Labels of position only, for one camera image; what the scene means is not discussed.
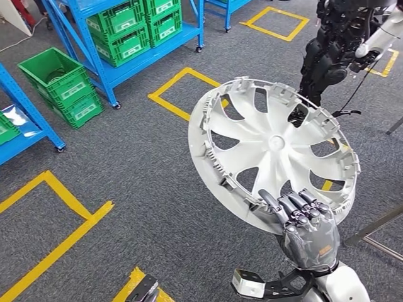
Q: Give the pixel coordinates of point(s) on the white desk panel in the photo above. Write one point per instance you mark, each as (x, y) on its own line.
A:
(12, 12)

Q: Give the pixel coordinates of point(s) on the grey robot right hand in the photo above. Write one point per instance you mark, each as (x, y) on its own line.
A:
(312, 241)

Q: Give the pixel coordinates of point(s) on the black humanoid robot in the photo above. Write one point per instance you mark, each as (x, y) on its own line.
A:
(327, 54)

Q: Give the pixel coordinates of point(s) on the grey plastic wheel hubcap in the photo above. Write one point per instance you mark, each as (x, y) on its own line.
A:
(274, 144)

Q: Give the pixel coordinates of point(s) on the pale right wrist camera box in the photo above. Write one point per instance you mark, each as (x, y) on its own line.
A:
(247, 284)

